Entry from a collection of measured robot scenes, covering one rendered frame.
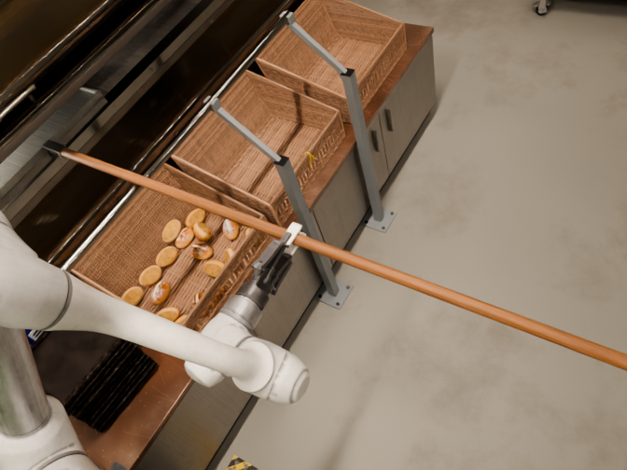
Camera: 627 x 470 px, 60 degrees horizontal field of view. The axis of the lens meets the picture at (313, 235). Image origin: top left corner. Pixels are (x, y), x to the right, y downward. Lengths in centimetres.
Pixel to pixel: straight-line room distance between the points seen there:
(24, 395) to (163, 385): 87
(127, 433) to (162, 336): 105
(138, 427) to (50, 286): 120
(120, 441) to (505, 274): 174
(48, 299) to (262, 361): 44
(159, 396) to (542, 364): 151
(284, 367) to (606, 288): 181
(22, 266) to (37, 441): 54
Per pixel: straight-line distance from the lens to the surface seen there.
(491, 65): 362
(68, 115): 214
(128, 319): 100
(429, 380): 241
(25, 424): 129
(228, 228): 219
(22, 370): 119
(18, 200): 197
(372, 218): 284
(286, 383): 113
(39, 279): 87
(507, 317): 120
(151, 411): 202
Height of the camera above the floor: 226
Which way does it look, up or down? 52 degrees down
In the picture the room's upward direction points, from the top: 22 degrees counter-clockwise
